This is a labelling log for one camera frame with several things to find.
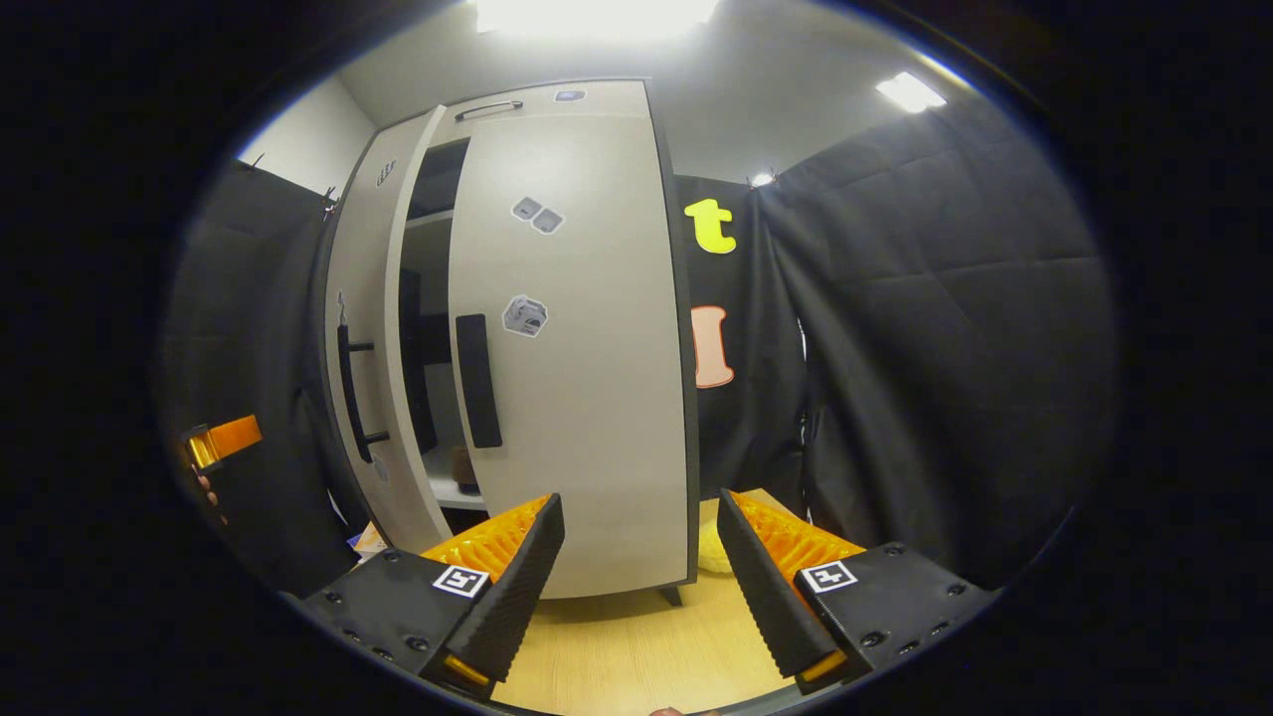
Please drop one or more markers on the grey shoe cabinet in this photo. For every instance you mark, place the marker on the grey shoe cabinet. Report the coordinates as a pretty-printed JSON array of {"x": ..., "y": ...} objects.
[{"x": 597, "y": 398}]

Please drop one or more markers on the grey cabinet door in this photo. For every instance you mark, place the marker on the grey cabinet door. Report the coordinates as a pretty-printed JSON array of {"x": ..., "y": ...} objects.
[
  {"x": 597, "y": 298},
  {"x": 373, "y": 249}
]

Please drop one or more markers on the pale yellow item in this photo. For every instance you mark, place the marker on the pale yellow item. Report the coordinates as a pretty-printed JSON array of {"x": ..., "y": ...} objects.
[{"x": 716, "y": 547}]

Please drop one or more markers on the black backdrop cloth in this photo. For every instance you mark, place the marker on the black backdrop cloth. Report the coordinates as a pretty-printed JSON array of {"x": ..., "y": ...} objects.
[
  {"x": 756, "y": 438},
  {"x": 945, "y": 348},
  {"x": 249, "y": 298}
]

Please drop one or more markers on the grey cabinet drawer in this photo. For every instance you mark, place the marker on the grey cabinet drawer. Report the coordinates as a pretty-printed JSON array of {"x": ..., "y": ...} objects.
[{"x": 597, "y": 97}]

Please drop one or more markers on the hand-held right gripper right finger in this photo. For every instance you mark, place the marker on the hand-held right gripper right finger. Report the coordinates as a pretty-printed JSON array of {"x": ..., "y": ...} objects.
[{"x": 761, "y": 597}]

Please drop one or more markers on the brown fuzzy shoe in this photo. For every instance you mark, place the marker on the brown fuzzy shoe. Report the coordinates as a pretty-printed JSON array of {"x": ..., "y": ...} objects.
[{"x": 465, "y": 469}]

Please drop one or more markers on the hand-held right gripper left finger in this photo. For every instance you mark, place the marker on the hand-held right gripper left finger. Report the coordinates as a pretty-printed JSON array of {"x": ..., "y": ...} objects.
[{"x": 517, "y": 597}]

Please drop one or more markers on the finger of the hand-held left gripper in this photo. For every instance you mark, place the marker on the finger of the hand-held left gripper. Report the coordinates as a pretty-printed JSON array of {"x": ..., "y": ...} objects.
[{"x": 227, "y": 440}]

